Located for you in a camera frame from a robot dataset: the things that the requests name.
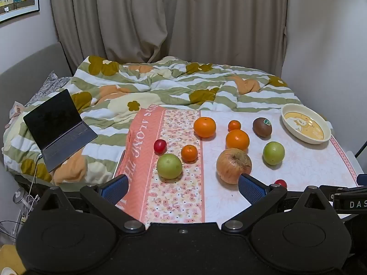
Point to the large orange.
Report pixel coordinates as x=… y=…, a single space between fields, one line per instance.
x=204 y=127
x=237 y=140

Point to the brown kiwi with green sticker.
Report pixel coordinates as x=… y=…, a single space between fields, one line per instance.
x=262 y=127

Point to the grey laptop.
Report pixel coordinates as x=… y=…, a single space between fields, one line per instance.
x=53 y=120

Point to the beige curtain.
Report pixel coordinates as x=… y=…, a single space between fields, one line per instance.
x=172 y=20

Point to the grey patterned pillow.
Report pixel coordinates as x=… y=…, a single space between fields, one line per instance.
x=48 y=87

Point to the yellow cloth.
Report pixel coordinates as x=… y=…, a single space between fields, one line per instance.
x=10 y=259

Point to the small orange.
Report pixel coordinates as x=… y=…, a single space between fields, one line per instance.
x=234 y=125
x=189 y=153

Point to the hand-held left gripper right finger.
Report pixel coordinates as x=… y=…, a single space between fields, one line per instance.
x=251 y=190

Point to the cream dish with yellow print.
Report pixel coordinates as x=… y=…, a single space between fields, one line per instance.
x=304 y=123

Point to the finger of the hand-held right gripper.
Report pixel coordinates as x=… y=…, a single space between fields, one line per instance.
x=351 y=204
x=332 y=188

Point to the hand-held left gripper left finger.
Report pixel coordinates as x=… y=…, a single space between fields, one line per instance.
x=116 y=189

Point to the brown pomegranate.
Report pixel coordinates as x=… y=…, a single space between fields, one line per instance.
x=233 y=166

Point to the grey upholstered headboard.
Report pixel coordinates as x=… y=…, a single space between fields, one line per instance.
x=28 y=66

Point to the green apple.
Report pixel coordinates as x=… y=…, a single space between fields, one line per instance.
x=273 y=153
x=169 y=166

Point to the green striped floral blanket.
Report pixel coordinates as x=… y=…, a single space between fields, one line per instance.
x=172 y=86

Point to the red cherry tomato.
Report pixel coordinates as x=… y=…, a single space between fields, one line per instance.
x=160 y=146

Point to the red plum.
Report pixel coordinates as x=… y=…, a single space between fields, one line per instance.
x=280 y=182

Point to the small pink box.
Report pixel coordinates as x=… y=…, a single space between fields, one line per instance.
x=17 y=110

